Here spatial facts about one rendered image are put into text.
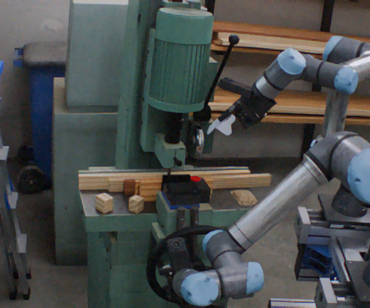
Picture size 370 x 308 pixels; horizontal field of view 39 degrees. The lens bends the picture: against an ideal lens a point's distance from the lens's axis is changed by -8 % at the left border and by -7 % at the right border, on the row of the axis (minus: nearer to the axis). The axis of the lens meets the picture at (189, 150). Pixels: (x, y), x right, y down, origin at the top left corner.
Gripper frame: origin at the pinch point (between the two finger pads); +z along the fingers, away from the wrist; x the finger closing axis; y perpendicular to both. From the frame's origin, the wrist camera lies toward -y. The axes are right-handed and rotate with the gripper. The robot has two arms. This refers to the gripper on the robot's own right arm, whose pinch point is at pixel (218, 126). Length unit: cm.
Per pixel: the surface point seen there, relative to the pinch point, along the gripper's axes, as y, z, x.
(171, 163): -1.8, 20.0, -3.8
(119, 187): -6.7, 35.9, -13.3
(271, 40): -59, 51, 204
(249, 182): 17.4, 18.8, 22.1
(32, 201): -69, 193, 70
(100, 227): 2.1, 37.1, -29.7
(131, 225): 7.0, 33.0, -22.2
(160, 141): -9.9, 20.0, -1.5
